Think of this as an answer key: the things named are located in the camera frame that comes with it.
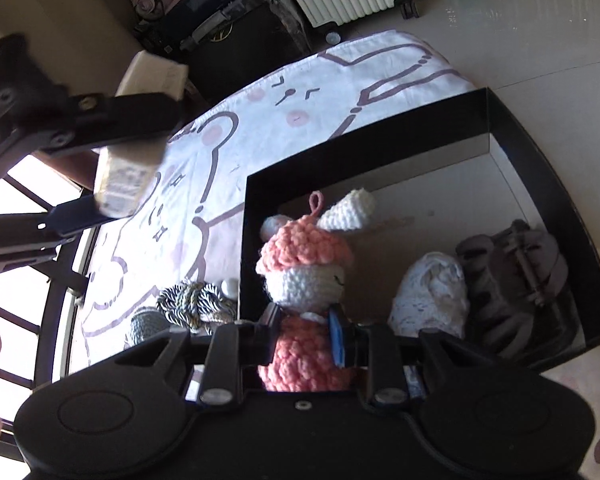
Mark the black cardboard box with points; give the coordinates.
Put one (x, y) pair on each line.
(370, 145)

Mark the yellow tissue pack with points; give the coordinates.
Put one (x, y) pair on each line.
(125, 180)

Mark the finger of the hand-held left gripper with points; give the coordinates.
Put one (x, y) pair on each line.
(125, 117)
(65, 220)

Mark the brown curtain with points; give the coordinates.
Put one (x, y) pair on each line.
(65, 170)

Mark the black window railing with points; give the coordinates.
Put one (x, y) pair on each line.
(55, 320)

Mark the pink white crochet bunny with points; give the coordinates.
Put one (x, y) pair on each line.
(300, 250)

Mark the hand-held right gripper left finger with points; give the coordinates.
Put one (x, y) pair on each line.
(267, 335)

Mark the grey crochet frog toy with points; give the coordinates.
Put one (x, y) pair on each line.
(147, 327)

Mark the dark blue bag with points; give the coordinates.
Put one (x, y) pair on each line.
(215, 10)

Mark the bear print blanket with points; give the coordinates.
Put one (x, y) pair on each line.
(260, 125)

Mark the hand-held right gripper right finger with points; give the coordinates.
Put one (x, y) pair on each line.
(336, 340)

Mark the brown hair claw clip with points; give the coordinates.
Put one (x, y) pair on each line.
(510, 280)

